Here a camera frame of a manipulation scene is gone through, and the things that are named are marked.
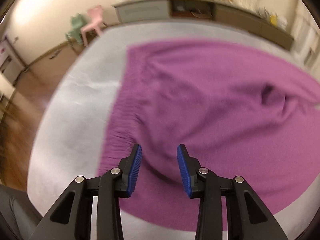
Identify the yellow box on cabinet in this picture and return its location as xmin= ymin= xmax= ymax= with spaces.
xmin=269 ymin=15 xmax=278 ymax=27

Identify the long grey TV cabinet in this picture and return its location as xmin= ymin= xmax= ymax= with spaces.
xmin=112 ymin=0 xmax=294 ymax=50

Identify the green plastic chair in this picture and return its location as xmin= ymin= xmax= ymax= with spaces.
xmin=65 ymin=14 xmax=87 ymax=47

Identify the purple knit sweater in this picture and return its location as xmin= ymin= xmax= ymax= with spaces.
xmin=98 ymin=39 xmax=319 ymax=231

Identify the pink plastic chair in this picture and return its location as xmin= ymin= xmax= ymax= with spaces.
xmin=80 ymin=5 xmax=108 ymax=47

